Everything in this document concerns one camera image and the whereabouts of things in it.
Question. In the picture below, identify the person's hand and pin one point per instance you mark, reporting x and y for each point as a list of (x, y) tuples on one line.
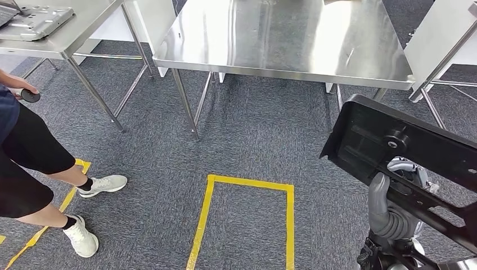
[(20, 85)]

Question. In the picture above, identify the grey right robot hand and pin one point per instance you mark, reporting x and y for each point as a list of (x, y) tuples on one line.
[(378, 193)]

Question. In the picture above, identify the black round disc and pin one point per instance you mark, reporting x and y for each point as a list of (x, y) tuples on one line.
[(30, 97)]

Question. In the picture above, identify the black plastic plate bracket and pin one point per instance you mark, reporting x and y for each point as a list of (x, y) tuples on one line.
[(354, 141)]

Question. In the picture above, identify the person's forearm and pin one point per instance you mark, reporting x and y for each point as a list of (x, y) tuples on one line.
[(6, 77)]

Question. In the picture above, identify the steel workbench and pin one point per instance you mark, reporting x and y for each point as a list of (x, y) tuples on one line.
[(279, 37)]

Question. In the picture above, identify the grey sheet metal panel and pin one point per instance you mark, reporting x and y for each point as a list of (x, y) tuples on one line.
[(37, 24)]

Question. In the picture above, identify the person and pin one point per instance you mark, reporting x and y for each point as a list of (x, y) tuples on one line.
[(29, 149)]

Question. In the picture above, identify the dark grey laptop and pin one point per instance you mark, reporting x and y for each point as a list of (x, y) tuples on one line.
[(5, 15)]

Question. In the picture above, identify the steel table with laptop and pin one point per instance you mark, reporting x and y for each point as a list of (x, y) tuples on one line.
[(85, 22)]

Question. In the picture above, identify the white sneaker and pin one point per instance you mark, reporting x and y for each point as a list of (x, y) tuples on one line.
[(106, 184), (84, 240)]

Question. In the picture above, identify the white panel board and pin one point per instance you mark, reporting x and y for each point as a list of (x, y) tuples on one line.
[(156, 22), (436, 26)]

